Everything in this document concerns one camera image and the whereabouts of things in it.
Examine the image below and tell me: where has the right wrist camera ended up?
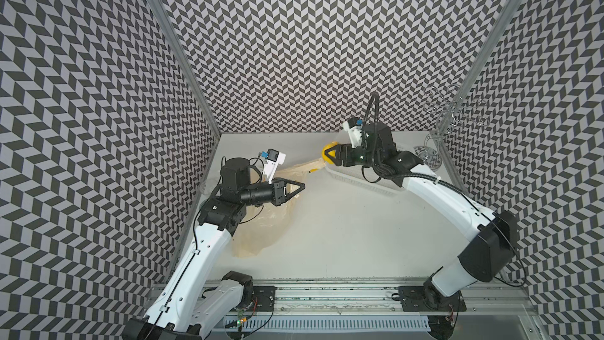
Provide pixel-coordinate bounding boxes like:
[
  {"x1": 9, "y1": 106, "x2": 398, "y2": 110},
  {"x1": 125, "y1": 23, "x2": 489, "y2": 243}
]
[{"x1": 342, "y1": 116, "x2": 364, "y2": 148}]

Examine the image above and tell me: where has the white vent grille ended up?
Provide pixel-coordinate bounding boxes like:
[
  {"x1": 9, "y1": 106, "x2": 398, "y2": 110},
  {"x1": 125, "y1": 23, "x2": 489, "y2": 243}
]
[{"x1": 219, "y1": 316, "x2": 431, "y2": 334}]

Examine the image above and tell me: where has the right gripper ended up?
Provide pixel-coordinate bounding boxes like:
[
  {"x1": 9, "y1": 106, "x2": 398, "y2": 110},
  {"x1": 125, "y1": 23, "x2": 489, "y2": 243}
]
[{"x1": 324, "y1": 142, "x2": 381, "y2": 168}]

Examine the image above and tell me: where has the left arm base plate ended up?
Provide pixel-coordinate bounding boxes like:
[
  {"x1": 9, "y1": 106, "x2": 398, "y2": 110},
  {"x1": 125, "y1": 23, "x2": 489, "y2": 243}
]
[{"x1": 230, "y1": 285, "x2": 277, "y2": 313}]

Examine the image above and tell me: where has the aluminium mounting rail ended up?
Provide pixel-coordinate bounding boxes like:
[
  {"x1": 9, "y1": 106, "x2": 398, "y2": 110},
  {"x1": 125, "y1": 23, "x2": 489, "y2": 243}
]
[{"x1": 253, "y1": 278, "x2": 537, "y2": 316}]

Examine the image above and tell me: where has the yellow peach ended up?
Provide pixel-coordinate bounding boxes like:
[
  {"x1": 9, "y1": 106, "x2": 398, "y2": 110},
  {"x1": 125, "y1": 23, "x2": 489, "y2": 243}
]
[{"x1": 322, "y1": 142, "x2": 341, "y2": 166}]

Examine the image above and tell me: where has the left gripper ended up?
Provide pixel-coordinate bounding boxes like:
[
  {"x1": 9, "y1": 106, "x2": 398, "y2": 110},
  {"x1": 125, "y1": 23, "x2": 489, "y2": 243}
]
[{"x1": 240, "y1": 176, "x2": 305, "y2": 207}]

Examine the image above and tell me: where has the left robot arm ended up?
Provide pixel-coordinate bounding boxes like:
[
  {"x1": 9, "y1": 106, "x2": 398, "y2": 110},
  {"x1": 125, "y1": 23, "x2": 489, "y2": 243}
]
[{"x1": 121, "y1": 150, "x2": 305, "y2": 339}]

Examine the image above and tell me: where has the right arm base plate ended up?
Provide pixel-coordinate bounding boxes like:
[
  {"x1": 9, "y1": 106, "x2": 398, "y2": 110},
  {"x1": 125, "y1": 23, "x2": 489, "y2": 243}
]
[{"x1": 397, "y1": 286, "x2": 467, "y2": 313}]

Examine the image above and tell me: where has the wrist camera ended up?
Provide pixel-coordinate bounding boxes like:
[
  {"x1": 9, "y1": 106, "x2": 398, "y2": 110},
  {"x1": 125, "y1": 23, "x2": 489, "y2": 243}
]
[
  {"x1": 260, "y1": 149, "x2": 286, "y2": 184},
  {"x1": 342, "y1": 116, "x2": 364, "y2": 148}
]

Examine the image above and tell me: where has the banana print plastic bag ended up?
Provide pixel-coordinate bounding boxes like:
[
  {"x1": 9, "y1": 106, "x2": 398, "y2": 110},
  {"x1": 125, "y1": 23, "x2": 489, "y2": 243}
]
[{"x1": 231, "y1": 159, "x2": 327, "y2": 258}]

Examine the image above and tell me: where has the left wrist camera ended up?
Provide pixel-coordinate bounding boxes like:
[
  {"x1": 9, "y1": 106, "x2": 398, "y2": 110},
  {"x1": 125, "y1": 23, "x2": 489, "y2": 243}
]
[{"x1": 260, "y1": 149, "x2": 286, "y2": 184}]

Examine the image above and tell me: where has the metal wire cup rack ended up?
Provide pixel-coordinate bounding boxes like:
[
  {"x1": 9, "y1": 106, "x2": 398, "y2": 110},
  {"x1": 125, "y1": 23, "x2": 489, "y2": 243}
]
[{"x1": 414, "y1": 84, "x2": 489, "y2": 172}]

